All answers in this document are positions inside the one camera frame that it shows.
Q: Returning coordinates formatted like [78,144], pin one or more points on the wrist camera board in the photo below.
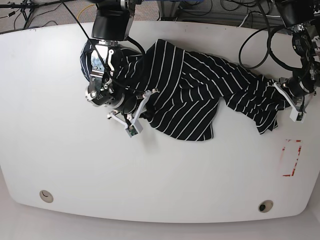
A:
[131,131]
[301,117]

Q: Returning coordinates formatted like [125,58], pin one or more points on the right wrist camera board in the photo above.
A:
[131,131]

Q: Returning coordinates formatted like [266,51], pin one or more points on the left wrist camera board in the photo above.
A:
[301,117]

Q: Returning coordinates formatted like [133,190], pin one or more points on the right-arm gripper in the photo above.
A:
[132,108]

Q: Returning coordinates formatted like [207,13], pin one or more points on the left table grommet hole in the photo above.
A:
[46,196]

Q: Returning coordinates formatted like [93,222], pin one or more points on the navy white striped T-shirt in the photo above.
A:
[190,86]

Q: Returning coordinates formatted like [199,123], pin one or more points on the right table grommet hole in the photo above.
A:
[265,206]

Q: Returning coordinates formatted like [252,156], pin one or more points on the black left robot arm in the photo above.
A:
[302,21]

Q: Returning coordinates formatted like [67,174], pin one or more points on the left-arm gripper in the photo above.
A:
[296,94]

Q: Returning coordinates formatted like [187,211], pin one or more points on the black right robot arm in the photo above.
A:
[112,24]

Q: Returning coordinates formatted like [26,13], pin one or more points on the table grommet hole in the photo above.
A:
[265,206]
[46,196]

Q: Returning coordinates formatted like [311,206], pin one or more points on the red tape rectangle marking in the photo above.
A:
[289,157]

